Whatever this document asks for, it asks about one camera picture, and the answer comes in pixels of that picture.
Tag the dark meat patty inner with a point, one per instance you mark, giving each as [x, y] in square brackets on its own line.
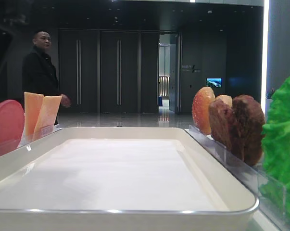
[225, 127]

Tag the dark meat patty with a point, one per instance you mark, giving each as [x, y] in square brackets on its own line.
[225, 127]
[247, 135]

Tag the orange cheese slice right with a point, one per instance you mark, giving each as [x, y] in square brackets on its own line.
[47, 116]

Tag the orange cheese slice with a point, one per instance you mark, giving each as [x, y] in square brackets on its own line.
[33, 104]
[47, 116]

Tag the dark meat patty outer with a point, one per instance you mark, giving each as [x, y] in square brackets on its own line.
[247, 135]

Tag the orange cheese slice left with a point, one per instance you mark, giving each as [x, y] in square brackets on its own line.
[33, 104]

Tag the red tomato slice front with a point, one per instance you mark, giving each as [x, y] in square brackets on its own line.
[12, 120]

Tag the green lettuce leaf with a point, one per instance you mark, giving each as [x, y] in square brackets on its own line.
[276, 145]

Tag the bun slice inner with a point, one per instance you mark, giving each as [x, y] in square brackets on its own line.
[200, 109]

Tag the bun slice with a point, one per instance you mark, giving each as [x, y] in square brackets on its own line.
[226, 99]
[200, 109]

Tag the bun slice outer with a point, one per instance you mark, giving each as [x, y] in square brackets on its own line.
[226, 99]

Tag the white metal tray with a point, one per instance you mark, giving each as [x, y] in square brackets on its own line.
[120, 179]

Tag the man in black jacket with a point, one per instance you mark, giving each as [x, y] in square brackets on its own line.
[38, 72]

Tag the wall display screen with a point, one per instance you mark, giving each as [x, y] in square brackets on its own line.
[214, 82]

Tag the clear rail left of tray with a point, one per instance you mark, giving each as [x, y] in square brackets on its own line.
[9, 146]

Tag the clear rail of tray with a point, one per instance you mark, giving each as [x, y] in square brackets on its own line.
[274, 209]
[9, 146]

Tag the clear rail right of tray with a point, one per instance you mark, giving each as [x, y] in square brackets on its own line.
[274, 209]

